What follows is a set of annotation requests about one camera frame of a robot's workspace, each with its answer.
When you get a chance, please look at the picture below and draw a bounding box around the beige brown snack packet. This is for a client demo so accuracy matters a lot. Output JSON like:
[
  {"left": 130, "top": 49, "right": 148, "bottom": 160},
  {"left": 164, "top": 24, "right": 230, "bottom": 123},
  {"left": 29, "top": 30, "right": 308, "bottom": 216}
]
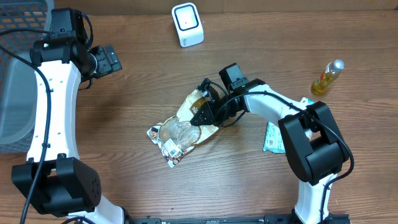
[{"left": 147, "top": 90, "right": 219, "bottom": 167}]

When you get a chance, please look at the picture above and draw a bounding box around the teal snack packet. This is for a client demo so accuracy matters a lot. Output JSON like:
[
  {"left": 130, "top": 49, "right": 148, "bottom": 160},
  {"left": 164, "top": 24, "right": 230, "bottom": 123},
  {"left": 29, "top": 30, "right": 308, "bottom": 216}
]
[{"left": 263, "top": 122, "right": 285, "bottom": 154}]

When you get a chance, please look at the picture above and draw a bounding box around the teal Kleenex tissue pack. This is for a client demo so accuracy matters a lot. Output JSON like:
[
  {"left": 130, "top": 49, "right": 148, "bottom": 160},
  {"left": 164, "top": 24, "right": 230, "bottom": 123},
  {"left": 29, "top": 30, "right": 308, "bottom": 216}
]
[{"left": 300, "top": 97, "right": 315, "bottom": 106}]

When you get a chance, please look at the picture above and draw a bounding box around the silver capped amber bottle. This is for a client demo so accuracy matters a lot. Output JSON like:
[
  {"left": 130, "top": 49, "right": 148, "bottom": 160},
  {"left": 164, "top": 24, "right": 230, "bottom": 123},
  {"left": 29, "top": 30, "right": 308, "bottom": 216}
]
[{"left": 310, "top": 60, "right": 345, "bottom": 95}]

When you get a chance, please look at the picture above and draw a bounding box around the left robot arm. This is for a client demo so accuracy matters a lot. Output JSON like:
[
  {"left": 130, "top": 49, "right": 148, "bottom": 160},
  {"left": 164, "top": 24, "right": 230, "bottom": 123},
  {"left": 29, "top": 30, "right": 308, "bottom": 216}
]
[{"left": 11, "top": 8, "right": 131, "bottom": 223}]

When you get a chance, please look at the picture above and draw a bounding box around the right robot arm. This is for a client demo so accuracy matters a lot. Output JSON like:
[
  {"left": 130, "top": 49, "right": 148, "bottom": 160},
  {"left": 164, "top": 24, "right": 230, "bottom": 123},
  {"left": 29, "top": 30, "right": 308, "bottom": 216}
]
[{"left": 190, "top": 63, "right": 354, "bottom": 223}]

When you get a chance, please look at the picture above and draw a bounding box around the white barcode scanner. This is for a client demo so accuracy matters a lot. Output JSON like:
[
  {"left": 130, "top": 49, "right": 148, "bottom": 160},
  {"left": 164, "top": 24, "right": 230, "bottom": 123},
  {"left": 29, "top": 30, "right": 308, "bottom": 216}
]
[{"left": 171, "top": 2, "right": 205, "bottom": 48}]

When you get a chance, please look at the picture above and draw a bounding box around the grey plastic shopping basket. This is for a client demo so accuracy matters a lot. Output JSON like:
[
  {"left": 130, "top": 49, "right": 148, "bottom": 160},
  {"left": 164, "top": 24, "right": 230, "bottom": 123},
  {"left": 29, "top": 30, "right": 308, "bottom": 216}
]
[{"left": 1, "top": 0, "right": 55, "bottom": 153}]

